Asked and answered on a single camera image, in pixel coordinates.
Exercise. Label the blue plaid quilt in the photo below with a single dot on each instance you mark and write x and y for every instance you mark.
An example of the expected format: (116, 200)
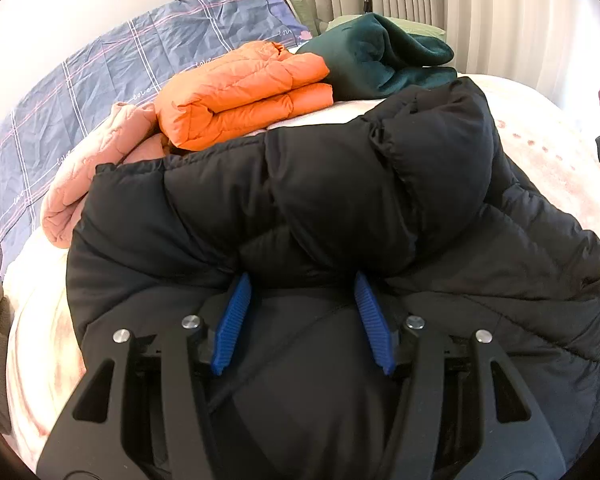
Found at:
(105, 85)

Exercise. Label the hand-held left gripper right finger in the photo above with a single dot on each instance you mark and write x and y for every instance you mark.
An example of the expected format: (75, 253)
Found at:
(375, 325)

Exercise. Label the cream pink printed blanket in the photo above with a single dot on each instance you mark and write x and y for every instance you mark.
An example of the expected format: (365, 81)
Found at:
(540, 125)

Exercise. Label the orange puffer jacket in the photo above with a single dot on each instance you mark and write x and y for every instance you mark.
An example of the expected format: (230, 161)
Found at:
(230, 90)

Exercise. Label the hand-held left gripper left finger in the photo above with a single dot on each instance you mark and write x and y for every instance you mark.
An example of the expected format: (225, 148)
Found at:
(232, 325)

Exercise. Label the pale pleated curtain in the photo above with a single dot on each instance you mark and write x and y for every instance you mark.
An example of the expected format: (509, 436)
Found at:
(480, 10)

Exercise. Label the dark green fleece garment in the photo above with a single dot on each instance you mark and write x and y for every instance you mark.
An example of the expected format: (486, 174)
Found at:
(380, 55)

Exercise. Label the pink quilted jacket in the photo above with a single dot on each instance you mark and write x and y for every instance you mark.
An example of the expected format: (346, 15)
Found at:
(100, 160)

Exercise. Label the sage green pillow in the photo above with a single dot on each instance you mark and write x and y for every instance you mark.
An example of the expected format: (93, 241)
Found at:
(300, 5)

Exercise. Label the black puffer jacket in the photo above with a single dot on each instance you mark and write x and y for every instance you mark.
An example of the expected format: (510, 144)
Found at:
(330, 185)

